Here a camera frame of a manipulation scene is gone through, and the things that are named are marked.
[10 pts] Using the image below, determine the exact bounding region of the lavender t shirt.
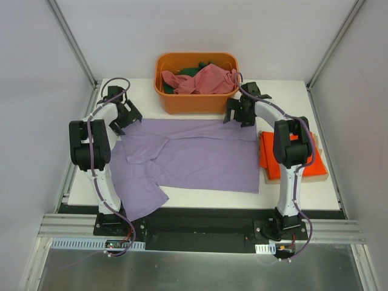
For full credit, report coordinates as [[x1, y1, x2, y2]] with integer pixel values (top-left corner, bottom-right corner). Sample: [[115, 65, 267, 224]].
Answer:
[[109, 119, 259, 221]]

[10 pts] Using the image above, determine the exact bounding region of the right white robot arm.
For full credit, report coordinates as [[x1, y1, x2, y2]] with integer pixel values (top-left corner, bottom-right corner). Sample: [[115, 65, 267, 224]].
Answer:
[[109, 82, 315, 239]]

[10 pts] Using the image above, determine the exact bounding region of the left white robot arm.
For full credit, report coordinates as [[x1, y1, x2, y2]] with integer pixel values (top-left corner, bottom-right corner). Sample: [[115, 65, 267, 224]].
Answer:
[[69, 85, 142, 237]]

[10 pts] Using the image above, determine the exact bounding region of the pink t shirt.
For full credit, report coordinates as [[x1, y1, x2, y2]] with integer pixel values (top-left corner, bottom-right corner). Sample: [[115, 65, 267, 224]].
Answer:
[[161, 63, 237, 95]]

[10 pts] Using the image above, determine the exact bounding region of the green t shirt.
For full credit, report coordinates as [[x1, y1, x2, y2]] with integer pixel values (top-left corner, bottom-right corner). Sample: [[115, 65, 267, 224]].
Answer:
[[162, 61, 212, 94]]

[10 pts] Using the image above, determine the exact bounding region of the orange plastic bin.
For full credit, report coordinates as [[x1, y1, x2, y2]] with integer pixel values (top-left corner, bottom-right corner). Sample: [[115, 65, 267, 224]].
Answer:
[[153, 52, 239, 115]]

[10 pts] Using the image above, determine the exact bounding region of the orange folded t shirt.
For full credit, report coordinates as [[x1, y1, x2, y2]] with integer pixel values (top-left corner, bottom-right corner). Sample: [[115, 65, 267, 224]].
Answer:
[[258, 130, 329, 180]]

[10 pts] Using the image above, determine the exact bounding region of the left aluminium frame post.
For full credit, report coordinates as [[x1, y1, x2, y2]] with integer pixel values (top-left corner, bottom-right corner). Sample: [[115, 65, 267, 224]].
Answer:
[[45, 0, 98, 88]]

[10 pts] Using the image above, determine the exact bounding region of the aluminium frame post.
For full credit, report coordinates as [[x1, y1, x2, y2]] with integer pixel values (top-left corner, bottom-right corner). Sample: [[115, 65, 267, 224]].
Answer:
[[45, 0, 98, 88], [306, 0, 367, 92]]

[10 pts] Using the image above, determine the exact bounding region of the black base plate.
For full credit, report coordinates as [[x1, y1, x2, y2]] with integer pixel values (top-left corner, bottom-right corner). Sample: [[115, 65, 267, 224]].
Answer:
[[59, 205, 345, 253]]

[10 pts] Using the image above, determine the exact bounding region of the right aluminium frame post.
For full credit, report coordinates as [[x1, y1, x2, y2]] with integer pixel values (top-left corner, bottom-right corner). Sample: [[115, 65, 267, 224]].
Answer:
[[306, 0, 367, 92]]

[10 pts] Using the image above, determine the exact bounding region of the right white cable duct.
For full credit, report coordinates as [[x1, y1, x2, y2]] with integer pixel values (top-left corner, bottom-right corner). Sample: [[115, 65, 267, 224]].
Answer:
[[255, 243, 295, 255]]

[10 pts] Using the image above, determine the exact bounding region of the white cable duct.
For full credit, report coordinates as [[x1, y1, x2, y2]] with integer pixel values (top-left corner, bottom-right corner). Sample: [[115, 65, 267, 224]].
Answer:
[[255, 243, 295, 255], [51, 238, 146, 252]]

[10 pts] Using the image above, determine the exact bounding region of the left white cable duct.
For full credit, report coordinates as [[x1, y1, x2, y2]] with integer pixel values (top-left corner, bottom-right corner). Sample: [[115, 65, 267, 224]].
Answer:
[[51, 238, 146, 252]]

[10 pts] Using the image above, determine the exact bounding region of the front aluminium rail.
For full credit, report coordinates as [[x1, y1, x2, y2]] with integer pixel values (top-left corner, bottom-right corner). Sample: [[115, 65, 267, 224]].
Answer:
[[38, 213, 367, 244]]

